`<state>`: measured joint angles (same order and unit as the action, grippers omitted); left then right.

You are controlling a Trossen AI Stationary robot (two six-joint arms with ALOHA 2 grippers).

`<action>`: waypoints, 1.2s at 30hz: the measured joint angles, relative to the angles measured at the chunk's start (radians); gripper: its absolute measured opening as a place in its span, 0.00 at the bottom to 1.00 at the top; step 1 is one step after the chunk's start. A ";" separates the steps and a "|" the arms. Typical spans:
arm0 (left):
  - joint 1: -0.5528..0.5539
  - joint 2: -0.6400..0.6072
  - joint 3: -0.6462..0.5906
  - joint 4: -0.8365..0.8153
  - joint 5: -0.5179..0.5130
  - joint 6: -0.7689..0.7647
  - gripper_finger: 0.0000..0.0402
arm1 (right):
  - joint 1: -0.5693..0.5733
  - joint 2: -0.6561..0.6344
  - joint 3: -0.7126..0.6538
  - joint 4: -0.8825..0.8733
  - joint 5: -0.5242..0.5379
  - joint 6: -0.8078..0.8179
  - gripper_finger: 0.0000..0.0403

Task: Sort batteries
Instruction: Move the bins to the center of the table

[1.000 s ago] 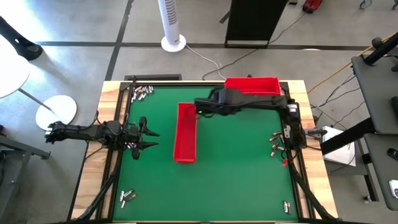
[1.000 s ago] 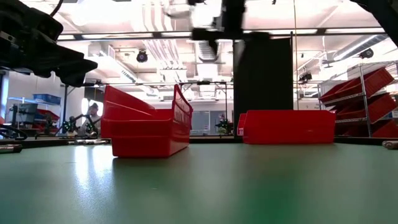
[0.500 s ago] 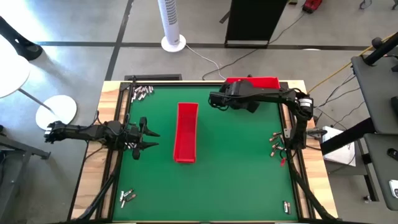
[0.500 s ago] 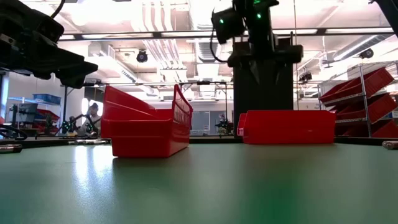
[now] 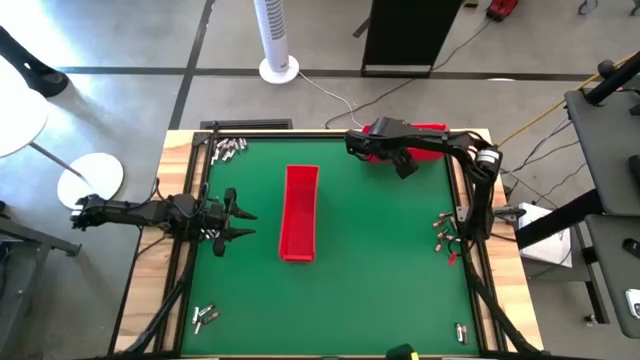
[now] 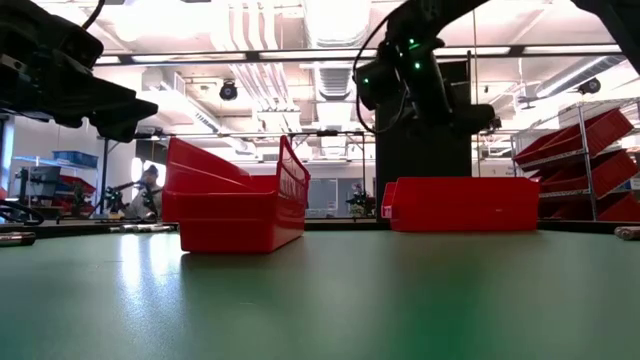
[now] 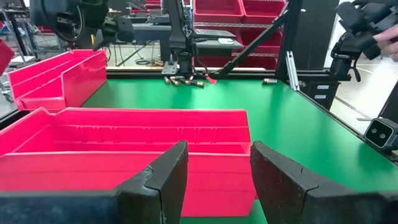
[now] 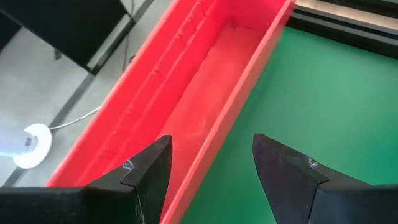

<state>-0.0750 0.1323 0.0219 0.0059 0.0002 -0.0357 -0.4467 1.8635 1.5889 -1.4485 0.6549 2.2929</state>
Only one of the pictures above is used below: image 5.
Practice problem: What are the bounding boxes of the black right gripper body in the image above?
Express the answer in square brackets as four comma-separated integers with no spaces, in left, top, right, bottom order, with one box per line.
[372,116,420,180]

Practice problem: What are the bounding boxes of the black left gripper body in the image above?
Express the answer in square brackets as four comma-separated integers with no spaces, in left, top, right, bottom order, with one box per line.
[199,187,239,259]

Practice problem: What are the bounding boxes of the red plastic bin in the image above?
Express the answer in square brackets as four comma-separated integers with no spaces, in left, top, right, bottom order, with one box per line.
[362,122,450,165]
[278,164,321,264]

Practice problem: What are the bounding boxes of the wooden table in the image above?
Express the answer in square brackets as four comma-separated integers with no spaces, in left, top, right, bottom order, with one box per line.
[113,128,546,359]

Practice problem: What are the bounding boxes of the black partition panel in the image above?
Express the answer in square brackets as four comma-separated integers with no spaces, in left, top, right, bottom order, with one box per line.
[360,0,465,79]

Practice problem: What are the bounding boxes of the green table mat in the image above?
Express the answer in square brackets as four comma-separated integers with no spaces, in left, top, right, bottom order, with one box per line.
[180,137,480,357]

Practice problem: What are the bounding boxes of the white tower fan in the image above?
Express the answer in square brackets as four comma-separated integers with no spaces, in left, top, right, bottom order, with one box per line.
[252,0,301,85]

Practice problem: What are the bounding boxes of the red floor machine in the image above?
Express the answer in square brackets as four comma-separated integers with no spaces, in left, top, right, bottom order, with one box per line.
[485,0,520,23]

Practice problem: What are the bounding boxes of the black diagonal beam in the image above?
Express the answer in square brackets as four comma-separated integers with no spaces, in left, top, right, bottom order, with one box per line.
[514,188,606,250]

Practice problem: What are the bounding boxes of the white box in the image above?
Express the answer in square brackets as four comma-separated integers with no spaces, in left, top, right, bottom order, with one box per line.
[517,201,574,269]

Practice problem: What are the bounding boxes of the green yellow object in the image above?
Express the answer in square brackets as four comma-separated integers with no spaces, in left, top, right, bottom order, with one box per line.
[385,343,420,360]

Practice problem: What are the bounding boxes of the grey desk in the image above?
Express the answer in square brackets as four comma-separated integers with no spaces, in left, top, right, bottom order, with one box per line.
[584,213,640,340]
[564,74,640,217]

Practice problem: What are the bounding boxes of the black curved stand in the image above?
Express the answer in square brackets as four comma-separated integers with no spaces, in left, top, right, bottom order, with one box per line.
[0,24,70,99]

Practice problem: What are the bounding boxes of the white phone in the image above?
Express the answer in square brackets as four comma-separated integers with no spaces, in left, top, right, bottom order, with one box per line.
[624,288,640,320]

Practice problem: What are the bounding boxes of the black floor cable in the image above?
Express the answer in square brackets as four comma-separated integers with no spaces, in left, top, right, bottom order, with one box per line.
[324,19,494,130]

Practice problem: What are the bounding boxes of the white fan cable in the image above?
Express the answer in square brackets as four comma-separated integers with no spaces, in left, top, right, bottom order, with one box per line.
[297,71,365,130]

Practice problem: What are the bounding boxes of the yellow cable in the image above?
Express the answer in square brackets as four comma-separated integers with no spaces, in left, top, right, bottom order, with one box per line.
[497,49,640,149]

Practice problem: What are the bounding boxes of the grey metal frame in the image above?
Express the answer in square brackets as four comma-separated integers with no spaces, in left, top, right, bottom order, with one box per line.
[0,199,83,360]

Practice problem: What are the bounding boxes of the white round pedestal table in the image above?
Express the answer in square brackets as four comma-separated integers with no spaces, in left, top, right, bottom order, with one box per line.
[0,52,125,212]

